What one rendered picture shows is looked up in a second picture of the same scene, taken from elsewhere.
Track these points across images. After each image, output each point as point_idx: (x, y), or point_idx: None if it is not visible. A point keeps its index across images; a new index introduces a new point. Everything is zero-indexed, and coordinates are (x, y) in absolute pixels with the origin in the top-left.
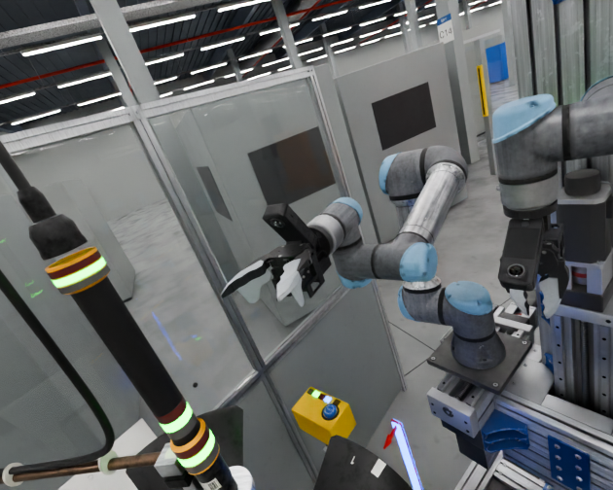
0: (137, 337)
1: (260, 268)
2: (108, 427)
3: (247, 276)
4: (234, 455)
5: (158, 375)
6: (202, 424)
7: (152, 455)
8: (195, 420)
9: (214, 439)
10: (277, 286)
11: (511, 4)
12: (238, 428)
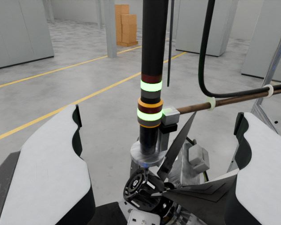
0: (143, 2)
1: (232, 191)
2: (198, 76)
3: (246, 159)
4: (194, 205)
5: (142, 41)
6: (143, 104)
7: (180, 107)
8: (142, 94)
9: (141, 118)
10: (72, 104)
11: None
12: (204, 216)
